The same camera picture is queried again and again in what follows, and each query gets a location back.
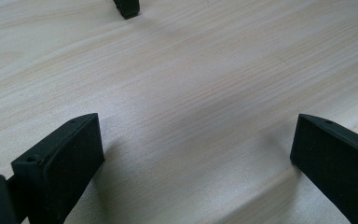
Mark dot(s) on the black shelf with metal legs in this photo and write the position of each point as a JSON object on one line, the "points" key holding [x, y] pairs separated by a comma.
{"points": [[127, 7]]}

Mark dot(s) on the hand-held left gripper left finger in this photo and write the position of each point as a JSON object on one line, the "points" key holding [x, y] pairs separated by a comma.
{"points": [[65, 165]]}

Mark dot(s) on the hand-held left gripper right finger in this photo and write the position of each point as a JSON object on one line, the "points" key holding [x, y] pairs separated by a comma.
{"points": [[338, 165]]}

